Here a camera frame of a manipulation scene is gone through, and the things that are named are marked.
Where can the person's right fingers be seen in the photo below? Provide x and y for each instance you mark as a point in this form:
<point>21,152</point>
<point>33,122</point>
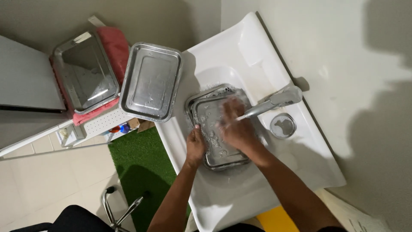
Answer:
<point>232,108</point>

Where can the clean rectangular steel tray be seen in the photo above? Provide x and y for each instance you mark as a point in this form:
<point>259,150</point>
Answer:
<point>151,82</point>

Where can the person's left hand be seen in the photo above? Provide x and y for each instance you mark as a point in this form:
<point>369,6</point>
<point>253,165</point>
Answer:
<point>195,146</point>

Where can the yellow object under sink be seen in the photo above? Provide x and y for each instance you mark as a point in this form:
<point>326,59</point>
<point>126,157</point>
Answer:
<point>275,220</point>

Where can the white perforated rack shelf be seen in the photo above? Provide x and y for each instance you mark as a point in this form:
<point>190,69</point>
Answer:
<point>103,124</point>

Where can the grey appliance top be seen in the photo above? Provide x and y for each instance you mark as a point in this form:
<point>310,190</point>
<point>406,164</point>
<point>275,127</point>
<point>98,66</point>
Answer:
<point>25,77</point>

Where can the pink towel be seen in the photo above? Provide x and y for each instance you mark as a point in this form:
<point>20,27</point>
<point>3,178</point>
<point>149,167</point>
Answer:
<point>112,48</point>

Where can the chrome chair base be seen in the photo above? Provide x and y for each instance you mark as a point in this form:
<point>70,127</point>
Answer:
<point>117,209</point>

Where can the cardboard box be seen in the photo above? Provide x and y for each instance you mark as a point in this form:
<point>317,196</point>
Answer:
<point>143,124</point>

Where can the green artificial grass mat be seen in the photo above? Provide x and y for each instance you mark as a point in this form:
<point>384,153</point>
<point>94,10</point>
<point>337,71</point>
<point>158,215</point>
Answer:
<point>144,167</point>

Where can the small colourful bottles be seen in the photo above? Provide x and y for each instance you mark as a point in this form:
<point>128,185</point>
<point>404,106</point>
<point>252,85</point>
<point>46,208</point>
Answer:
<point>119,129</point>

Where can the white ceramic sink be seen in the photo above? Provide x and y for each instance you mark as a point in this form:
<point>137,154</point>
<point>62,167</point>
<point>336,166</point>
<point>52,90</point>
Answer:
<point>289,154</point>

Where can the small round steel dish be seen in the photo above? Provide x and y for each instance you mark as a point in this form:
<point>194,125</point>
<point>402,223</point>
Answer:
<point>283,126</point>

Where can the chrome faucet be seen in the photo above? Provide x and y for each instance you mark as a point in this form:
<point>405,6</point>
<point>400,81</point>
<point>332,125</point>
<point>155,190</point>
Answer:
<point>276,101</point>

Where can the steel tray under soapy tray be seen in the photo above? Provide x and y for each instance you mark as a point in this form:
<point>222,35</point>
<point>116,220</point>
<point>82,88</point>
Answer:
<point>193,101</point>

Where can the person's left fingers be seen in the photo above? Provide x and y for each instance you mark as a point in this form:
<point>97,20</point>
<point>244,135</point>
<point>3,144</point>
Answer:
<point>196,129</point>

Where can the person's right hand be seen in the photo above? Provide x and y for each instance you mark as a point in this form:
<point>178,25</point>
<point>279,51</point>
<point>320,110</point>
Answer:
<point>237,127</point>

